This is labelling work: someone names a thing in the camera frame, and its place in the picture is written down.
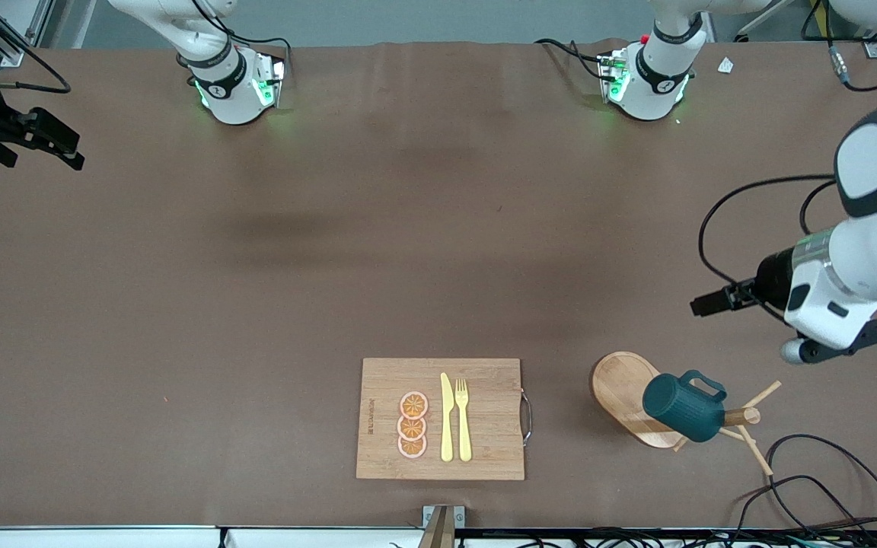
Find teal mug with yellow inside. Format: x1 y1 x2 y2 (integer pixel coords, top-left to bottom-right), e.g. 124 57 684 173
642 370 729 444

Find wooden mug rack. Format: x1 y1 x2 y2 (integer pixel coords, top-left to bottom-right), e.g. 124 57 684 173
592 351 783 477

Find yellow plastic fork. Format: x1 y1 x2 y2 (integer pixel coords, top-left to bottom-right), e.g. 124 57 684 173
454 378 473 463

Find yellow plastic knife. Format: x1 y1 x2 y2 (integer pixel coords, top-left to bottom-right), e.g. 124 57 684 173
440 372 455 463

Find black looped cable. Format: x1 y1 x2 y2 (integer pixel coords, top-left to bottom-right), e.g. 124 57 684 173
729 475 877 537
764 434 877 537

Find black right base cable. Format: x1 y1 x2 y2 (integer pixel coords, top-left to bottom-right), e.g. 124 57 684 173
187 0 293 77

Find black base cable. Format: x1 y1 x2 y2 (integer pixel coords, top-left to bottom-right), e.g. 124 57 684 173
187 0 293 77
534 37 614 81

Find bamboo cutting board, metal handle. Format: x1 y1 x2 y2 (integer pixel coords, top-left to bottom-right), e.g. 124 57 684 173
356 358 534 481

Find black left base cable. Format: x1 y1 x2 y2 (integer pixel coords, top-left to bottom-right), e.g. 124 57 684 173
534 37 614 81

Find aluminium profile post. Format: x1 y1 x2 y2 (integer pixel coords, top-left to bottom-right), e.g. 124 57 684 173
419 505 467 548

